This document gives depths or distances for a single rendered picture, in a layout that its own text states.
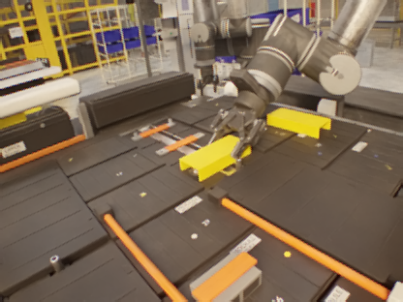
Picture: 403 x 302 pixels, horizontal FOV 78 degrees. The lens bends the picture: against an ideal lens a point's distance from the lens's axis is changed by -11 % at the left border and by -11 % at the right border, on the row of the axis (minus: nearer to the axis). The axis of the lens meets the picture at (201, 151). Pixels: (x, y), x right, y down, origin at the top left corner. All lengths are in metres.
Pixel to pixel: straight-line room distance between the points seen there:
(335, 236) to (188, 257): 0.22
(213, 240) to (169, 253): 0.07
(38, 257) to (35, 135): 0.48
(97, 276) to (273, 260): 0.25
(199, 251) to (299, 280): 0.15
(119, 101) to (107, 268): 0.65
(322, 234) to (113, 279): 0.31
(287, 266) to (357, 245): 0.11
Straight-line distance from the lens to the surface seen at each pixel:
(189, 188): 0.55
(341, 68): 0.74
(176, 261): 0.42
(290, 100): 1.56
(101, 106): 0.94
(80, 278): 0.44
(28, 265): 0.51
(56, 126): 0.92
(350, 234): 0.45
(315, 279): 0.40
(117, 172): 0.67
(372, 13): 0.91
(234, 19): 1.57
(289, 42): 0.72
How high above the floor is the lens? 1.32
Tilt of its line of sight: 27 degrees down
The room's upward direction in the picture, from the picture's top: 7 degrees counter-clockwise
